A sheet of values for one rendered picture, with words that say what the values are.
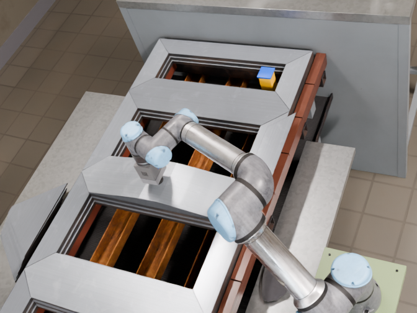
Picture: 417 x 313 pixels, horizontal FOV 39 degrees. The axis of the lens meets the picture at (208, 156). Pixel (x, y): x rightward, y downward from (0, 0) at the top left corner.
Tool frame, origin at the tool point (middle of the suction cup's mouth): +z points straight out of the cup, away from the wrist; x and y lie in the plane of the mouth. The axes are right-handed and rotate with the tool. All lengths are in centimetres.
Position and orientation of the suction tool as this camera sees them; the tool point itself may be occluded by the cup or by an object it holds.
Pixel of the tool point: (159, 182)
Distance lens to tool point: 219.5
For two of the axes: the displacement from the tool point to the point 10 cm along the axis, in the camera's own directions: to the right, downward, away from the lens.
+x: 9.1, 1.4, -4.0
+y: -3.5, 7.9, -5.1
